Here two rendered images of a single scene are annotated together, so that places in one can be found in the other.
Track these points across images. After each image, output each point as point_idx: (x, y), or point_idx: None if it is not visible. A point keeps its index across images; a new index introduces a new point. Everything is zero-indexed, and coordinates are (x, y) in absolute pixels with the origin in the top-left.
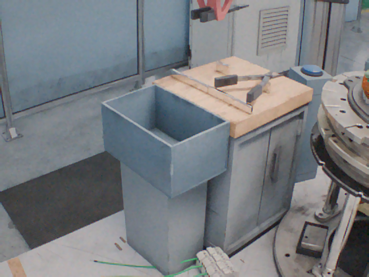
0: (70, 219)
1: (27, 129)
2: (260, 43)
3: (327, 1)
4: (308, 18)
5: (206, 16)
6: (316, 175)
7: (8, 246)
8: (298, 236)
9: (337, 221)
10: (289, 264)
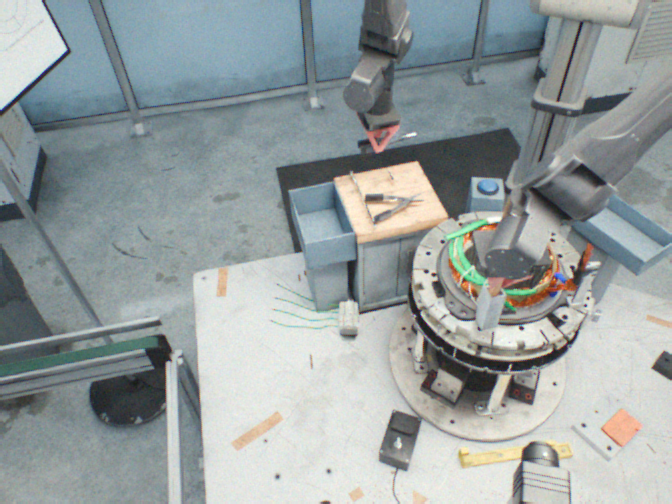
0: None
1: (331, 100)
2: (635, 47)
3: (548, 112)
4: (528, 124)
5: (364, 149)
6: None
7: (270, 226)
8: None
9: None
10: (400, 336)
